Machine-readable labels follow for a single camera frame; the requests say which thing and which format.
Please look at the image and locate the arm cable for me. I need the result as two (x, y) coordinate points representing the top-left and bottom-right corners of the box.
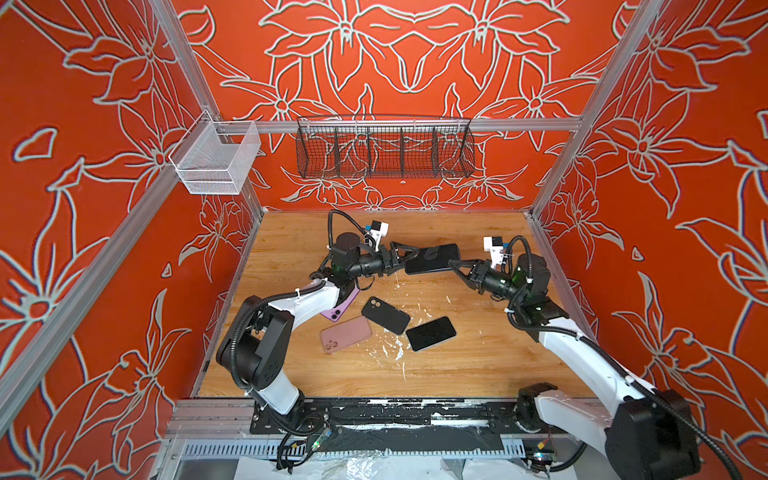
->
(326, 209), (370, 253)
(506, 235), (745, 480)

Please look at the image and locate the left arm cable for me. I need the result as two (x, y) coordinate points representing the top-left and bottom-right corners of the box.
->
(326, 209), (370, 253)

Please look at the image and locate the pink phone case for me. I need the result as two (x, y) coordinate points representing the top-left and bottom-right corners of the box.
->
(320, 316), (372, 354)

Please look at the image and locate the black phone lower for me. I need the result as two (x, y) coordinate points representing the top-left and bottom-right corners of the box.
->
(406, 316), (457, 352)

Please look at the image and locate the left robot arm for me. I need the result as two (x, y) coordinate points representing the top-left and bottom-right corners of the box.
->
(216, 232), (419, 436)

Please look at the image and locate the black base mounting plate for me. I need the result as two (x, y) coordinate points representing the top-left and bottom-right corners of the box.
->
(248, 397), (571, 436)

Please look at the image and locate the dark phone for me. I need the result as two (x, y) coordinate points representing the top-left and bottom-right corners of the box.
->
(405, 243), (461, 275)

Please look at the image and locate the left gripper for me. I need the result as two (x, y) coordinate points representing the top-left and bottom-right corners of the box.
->
(347, 245), (416, 281)

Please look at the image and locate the white cable duct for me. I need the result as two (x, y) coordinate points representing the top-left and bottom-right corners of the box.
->
(179, 438), (526, 461)

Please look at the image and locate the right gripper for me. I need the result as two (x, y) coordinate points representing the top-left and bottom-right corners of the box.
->
(449, 259), (531, 307)

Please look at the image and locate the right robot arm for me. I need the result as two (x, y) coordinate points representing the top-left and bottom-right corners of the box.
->
(449, 253), (742, 479)

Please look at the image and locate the purple phone case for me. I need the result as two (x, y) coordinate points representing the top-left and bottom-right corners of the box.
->
(321, 287), (360, 322)

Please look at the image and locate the black wire basket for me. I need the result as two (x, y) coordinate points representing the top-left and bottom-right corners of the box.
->
(295, 114), (476, 180)

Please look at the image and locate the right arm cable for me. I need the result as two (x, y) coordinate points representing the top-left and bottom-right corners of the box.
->
(506, 235), (745, 480)

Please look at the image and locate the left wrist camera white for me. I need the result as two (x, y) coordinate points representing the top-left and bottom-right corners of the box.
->
(364, 220), (389, 252)

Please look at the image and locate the black phone case with camera hole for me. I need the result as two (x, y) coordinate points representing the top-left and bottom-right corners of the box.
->
(361, 296), (411, 335)

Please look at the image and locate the clear plastic bin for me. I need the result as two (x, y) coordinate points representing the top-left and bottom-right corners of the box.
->
(169, 110), (262, 195)

